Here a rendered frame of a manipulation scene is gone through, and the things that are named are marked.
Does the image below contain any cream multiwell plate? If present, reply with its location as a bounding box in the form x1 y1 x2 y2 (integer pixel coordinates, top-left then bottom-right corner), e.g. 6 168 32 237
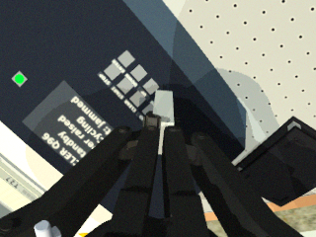
0 160 42 210

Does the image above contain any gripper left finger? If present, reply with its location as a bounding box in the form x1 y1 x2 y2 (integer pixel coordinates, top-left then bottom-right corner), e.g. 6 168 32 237
0 90 164 237

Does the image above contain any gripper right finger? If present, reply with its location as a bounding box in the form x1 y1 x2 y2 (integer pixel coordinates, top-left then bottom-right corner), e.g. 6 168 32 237
160 91 304 237

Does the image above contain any grey and dark blue benchtop lab instrument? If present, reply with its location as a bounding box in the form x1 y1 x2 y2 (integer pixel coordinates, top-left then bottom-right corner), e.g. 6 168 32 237
0 0 246 194

